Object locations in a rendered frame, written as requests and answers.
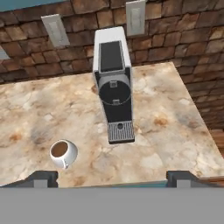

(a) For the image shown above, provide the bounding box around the white mug with coffee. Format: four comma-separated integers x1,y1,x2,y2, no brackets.
49,139,79,171

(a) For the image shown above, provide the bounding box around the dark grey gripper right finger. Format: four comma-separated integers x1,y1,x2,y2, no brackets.
165,170,217,188

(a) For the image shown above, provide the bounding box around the white and black coffee machine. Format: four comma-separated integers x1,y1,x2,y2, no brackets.
92,26,136,145

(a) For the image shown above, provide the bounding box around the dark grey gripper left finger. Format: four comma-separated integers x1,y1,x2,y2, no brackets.
2,171,59,188

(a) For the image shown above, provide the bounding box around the white wall socket plate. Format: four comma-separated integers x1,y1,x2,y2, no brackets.
40,13,71,49
125,0,147,38

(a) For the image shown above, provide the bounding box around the teal wall cabinet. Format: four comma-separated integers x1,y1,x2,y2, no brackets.
0,0,69,13

